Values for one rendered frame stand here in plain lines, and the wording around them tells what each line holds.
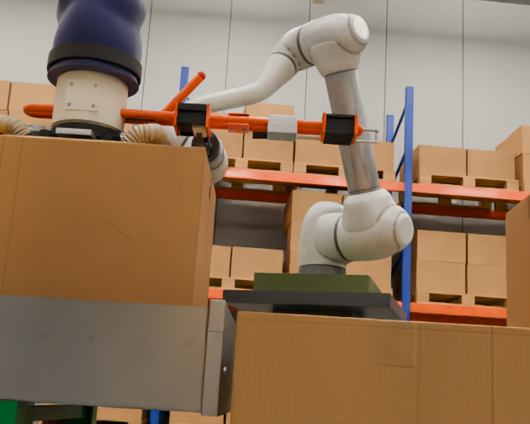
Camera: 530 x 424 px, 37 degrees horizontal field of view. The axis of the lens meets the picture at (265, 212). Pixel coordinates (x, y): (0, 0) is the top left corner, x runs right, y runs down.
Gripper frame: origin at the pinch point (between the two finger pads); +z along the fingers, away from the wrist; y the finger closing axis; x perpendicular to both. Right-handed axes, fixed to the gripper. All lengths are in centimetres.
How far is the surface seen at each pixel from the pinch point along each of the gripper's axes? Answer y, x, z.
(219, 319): 51, -10, 33
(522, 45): -462, -352, -869
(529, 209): 17, -79, -1
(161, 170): 18.6, 5.2, 19.5
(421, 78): -397, -208, -857
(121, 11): -23.8, 20.3, 7.6
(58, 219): 30.7, 25.5, 19.5
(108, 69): -8.1, 21.2, 9.1
